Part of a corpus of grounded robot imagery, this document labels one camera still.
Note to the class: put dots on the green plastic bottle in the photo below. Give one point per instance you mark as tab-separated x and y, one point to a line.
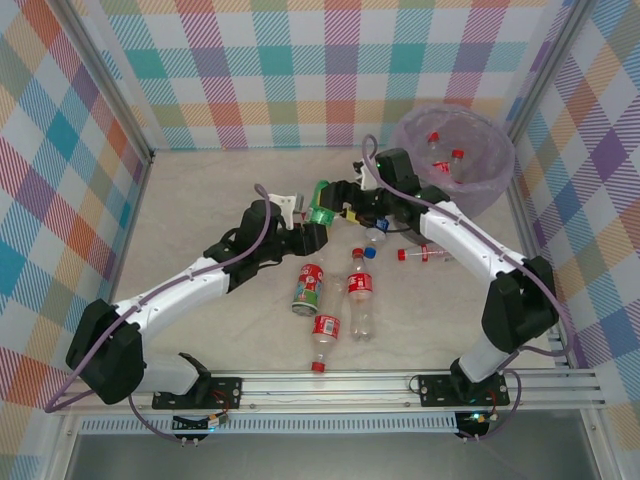
320	202

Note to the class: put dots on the blue label blue cap bottle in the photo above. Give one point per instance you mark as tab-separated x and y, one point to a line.
371	252

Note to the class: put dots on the red barcode label cola bottle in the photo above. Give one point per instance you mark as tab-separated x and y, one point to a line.
326	325

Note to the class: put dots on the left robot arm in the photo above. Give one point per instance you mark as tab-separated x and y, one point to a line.
170	295

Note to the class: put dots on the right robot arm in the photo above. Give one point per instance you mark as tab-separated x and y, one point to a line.
465	235

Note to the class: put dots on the grey bin with plastic liner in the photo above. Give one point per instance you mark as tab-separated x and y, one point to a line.
490	195

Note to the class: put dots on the red and green can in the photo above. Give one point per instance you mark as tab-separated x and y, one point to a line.
307	290

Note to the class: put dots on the slim clear red cap bottle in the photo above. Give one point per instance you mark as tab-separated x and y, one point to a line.
425	255

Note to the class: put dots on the small controller board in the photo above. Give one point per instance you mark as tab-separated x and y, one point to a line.
477	420
200	425

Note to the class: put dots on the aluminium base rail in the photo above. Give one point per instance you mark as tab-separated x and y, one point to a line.
325	387

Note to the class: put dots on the aluminium frame post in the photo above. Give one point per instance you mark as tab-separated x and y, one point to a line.
110	85
549	65

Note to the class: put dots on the short aluminium side rail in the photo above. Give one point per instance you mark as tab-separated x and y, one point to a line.
559	352

